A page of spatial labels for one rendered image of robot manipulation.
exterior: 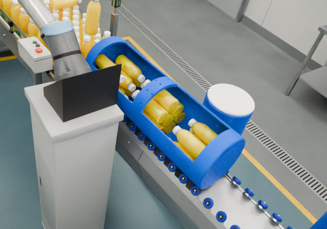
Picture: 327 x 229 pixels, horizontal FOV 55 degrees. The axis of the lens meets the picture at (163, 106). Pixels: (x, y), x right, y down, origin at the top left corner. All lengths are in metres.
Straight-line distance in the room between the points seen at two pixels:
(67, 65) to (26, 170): 1.48
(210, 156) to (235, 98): 0.67
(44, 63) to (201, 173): 1.03
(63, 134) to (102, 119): 0.17
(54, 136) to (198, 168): 0.57
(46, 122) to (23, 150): 1.45
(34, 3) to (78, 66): 0.36
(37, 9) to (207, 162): 0.95
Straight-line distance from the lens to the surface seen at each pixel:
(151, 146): 1.52
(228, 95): 1.86
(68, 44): 1.30
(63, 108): 1.28
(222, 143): 1.27
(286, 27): 5.03
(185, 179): 1.43
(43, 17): 1.48
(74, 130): 1.30
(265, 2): 5.22
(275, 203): 2.87
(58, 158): 1.41
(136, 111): 1.45
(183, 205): 1.49
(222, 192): 1.51
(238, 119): 1.77
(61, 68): 1.29
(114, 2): 2.22
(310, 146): 3.58
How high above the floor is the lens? 2.09
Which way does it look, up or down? 40 degrees down
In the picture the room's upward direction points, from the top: 14 degrees clockwise
